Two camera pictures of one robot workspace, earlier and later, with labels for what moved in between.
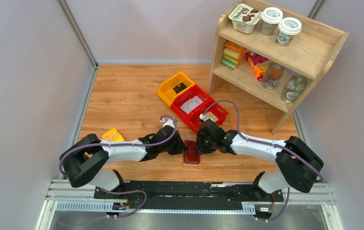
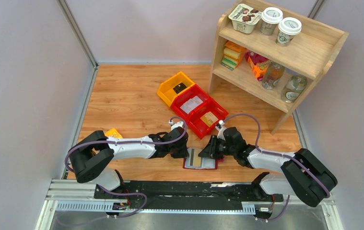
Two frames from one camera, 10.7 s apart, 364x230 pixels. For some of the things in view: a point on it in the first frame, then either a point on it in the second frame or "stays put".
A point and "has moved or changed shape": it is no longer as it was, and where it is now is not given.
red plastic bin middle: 194,99 stays put
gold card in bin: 209,114 stays put
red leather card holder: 190,156 has moved or changed shape
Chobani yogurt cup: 244,18 stays put
